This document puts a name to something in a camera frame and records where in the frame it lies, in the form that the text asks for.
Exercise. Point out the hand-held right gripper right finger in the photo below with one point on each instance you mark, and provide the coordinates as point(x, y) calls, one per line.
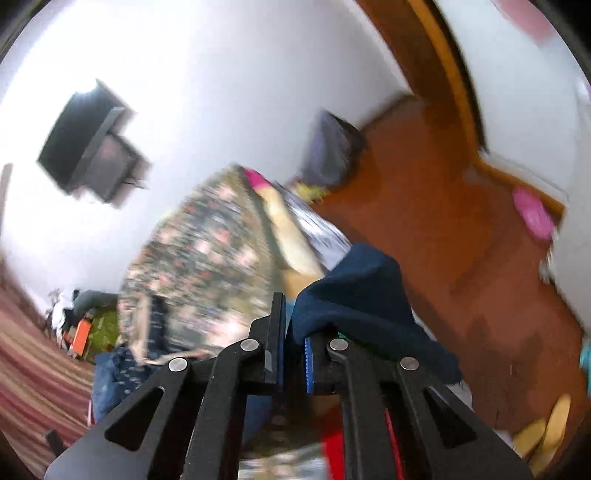
point(309, 364)

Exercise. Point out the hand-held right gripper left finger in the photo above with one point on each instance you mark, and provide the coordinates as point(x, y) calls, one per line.
point(280, 360)

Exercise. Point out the plain dark navy garment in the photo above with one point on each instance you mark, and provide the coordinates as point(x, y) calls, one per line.
point(364, 295)

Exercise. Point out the navy printed garment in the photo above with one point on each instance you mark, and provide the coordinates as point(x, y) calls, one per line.
point(113, 369)

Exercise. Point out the red cloth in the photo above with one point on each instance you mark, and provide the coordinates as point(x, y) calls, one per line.
point(332, 457)

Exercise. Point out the cream cloth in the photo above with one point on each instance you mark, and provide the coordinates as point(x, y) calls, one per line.
point(286, 230)

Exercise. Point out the floral bed sheet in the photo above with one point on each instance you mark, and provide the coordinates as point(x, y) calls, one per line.
point(198, 258)

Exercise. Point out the white grey striped cloth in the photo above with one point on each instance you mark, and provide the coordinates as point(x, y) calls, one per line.
point(323, 230)

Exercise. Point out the small pink cloth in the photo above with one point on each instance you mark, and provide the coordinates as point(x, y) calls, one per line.
point(255, 177)

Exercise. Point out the grey bundle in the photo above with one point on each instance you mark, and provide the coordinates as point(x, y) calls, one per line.
point(94, 300)

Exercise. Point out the orange box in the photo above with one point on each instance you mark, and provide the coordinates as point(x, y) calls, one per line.
point(81, 339)

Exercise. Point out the dark bag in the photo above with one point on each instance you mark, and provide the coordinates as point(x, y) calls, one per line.
point(328, 147)

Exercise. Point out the yellow slipper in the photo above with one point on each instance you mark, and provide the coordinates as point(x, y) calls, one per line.
point(554, 434)
point(528, 436)

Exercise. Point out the striped red rug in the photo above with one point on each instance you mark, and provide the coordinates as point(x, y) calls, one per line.
point(32, 369)

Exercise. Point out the pink cloth on floor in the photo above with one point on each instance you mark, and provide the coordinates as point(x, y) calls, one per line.
point(533, 212)

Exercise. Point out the black wall television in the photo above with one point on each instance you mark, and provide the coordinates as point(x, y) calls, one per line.
point(78, 134)

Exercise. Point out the wooden door frame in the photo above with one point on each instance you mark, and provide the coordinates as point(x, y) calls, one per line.
point(443, 55)

